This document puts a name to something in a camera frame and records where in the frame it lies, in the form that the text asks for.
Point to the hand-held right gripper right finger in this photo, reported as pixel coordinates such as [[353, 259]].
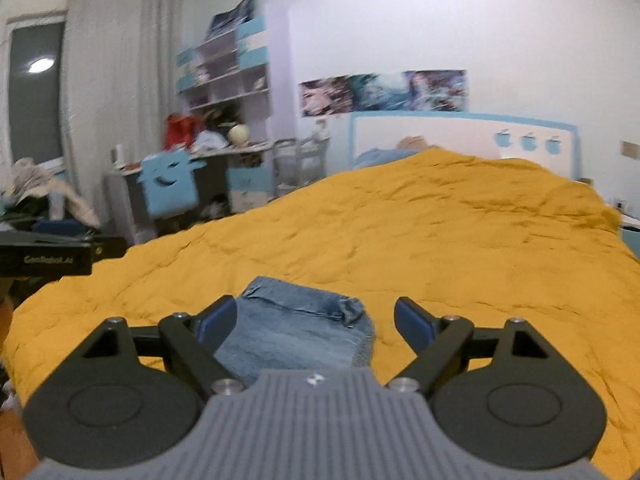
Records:
[[413, 322]]

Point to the white curtain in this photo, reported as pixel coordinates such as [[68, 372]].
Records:
[[120, 85]]

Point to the white and blue headboard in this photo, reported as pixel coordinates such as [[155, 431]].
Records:
[[465, 135]]

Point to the cluttered grey desk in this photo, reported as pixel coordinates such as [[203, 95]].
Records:
[[210, 170]]

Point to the dark window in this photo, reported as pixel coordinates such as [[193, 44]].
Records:
[[36, 90]]

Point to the white nightstand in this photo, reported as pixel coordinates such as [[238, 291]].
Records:
[[627, 232]]

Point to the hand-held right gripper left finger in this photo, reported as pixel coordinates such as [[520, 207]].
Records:
[[218, 322]]

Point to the blue pillow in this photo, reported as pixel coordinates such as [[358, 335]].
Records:
[[385, 156]]

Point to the white cup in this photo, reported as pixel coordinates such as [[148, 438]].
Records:
[[119, 155]]

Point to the pile of clothes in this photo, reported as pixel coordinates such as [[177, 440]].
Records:
[[40, 190]]

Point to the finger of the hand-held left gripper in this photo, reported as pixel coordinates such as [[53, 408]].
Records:
[[111, 248]]

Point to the tan wall switch plate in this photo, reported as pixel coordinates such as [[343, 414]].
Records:
[[630, 149]]

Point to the blue smiling-face chair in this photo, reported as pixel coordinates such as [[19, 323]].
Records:
[[167, 182]]

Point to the cream globe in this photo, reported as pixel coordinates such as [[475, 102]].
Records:
[[239, 134]]

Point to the red bag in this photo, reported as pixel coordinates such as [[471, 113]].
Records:
[[181, 131]]

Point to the blue denim pants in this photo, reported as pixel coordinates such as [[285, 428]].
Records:
[[295, 332]]

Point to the yellow quilted blanket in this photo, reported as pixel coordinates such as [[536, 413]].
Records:
[[425, 230]]

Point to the white and blue shelf unit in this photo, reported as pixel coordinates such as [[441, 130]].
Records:
[[225, 65]]

